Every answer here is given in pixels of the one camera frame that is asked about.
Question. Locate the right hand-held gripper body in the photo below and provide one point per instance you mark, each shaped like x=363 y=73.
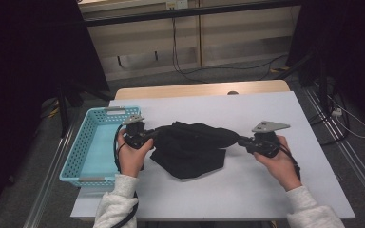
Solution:
x=266 y=142

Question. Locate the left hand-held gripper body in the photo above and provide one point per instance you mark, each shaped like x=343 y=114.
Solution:
x=136 y=134

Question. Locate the black pants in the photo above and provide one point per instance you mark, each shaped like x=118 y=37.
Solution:
x=190 y=148

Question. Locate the light blue plastic basket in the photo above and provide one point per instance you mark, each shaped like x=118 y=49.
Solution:
x=76 y=152

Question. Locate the person's left hand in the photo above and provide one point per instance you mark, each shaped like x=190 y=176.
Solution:
x=131 y=161

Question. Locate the person's right hand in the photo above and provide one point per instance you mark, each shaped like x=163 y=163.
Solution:
x=282 y=167

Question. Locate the white table cover board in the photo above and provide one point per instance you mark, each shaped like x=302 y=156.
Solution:
x=282 y=101

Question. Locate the light wooden table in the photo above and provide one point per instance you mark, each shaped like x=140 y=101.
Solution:
x=202 y=88

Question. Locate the black metal stand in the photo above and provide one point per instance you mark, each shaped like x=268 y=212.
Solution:
x=322 y=85
x=64 y=117

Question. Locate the yellow strip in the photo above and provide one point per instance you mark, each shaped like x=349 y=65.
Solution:
x=54 y=110
x=280 y=68

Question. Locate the white power strip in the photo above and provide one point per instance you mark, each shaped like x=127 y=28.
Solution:
x=336 y=112

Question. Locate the black horizontal metal bar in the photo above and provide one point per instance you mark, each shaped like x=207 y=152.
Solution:
x=187 y=12

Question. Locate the black curtain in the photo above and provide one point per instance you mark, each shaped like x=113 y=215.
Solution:
x=19 y=79
x=355 y=47

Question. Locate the aluminium floor rail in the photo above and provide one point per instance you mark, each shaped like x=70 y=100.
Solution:
x=356 y=161
x=49 y=180

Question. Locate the white wall socket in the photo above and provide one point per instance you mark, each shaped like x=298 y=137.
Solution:
x=177 y=3

